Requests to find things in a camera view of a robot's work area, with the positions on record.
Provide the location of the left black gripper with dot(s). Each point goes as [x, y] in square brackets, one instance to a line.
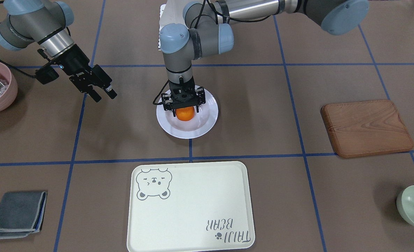
[202, 98]

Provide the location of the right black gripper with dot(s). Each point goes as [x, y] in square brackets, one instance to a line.
[74, 62]

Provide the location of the orange mandarin fruit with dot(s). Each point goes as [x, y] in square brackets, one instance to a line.
[185, 113]

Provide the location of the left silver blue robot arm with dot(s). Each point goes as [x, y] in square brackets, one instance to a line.
[335, 17]

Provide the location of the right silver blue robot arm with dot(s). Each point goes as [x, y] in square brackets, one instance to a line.
[46, 23]

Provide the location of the cream bear print tray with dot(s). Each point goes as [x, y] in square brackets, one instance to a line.
[190, 207]

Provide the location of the pink bowl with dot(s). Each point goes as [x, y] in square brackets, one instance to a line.
[8, 93]

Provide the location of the folded grey cloth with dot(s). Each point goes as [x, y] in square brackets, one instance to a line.
[21, 213]

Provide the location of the wooden cutting board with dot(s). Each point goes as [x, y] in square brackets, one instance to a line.
[366, 128]

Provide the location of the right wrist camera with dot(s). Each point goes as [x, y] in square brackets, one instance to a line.
[47, 73]

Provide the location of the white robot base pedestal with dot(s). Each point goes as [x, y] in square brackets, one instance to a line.
[163, 24]

